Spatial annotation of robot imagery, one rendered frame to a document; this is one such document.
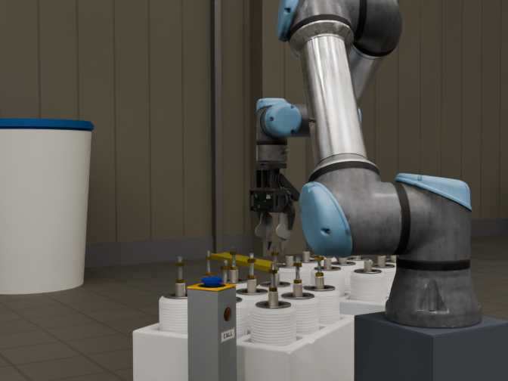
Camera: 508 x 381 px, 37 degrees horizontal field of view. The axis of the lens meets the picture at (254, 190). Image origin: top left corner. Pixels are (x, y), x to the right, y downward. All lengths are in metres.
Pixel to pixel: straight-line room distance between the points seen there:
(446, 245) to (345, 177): 0.19
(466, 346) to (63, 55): 3.19
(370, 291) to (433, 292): 0.88
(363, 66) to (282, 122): 0.25
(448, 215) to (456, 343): 0.19
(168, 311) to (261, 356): 0.26
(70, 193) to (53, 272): 0.35
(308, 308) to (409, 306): 0.51
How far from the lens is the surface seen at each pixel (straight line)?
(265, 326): 1.60
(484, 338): 1.25
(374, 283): 2.09
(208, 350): 1.49
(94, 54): 4.16
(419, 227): 1.20
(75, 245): 3.46
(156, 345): 1.72
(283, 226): 1.85
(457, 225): 1.22
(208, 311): 1.47
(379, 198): 1.18
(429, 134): 5.44
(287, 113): 1.71
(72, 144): 3.39
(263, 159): 1.83
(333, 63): 1.32
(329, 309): 1.81
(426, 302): 1.22
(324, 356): 1.71
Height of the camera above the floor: 0.56
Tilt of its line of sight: 2 degrees down
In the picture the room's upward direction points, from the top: straight up
